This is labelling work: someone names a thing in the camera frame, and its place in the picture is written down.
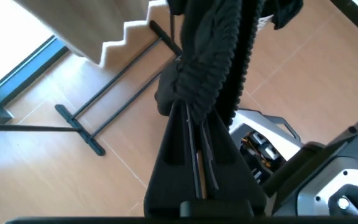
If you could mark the black shorts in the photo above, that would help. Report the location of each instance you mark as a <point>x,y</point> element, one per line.
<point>207,46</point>

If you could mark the black clothes rack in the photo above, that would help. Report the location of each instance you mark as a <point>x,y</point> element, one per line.
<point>82,133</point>

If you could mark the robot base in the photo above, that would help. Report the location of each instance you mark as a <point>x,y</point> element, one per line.
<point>322,174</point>

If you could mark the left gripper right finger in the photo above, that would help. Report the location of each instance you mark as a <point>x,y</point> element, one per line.
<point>235,186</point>

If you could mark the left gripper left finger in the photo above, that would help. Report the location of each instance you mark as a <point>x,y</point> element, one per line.
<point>166,186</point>

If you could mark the beige curtain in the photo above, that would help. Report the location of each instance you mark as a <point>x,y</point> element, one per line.
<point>89,25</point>

